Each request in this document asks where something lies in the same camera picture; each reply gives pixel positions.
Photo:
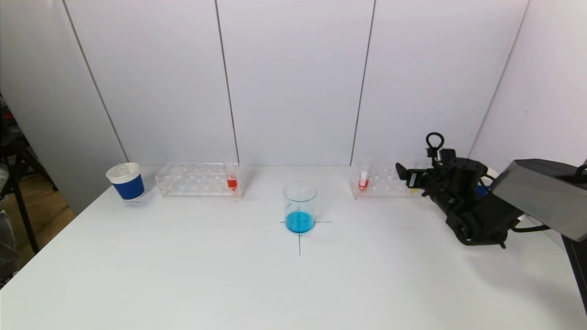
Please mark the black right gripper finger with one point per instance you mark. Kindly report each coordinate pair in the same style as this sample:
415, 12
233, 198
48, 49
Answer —
401, 172

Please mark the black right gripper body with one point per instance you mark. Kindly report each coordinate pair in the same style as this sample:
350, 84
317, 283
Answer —
413, 179

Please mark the blue pigment test tube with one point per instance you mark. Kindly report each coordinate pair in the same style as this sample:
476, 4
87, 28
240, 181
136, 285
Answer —
122, 171

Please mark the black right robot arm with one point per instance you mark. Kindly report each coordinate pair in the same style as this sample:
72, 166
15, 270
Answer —
541, 197

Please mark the clear acrylic test tube rack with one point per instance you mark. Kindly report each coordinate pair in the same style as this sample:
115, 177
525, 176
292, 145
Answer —
197, 181
383, 181

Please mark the white-labelled red pigment test tube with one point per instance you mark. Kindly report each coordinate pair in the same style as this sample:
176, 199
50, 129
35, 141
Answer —
363, 183

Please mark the clear glass beaker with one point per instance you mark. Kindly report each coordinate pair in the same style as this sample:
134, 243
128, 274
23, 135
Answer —
299, 222

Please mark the white paper cup blue sleeve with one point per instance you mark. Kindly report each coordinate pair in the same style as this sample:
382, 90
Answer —
482, 190
129, 188

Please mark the black metal stool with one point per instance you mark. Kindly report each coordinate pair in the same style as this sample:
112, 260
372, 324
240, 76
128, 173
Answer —
13, 146

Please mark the grey fabric bundle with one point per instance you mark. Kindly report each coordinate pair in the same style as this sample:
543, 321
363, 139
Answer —
8, 243

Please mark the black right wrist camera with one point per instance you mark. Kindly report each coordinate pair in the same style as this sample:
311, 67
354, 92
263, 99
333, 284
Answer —
447, 155

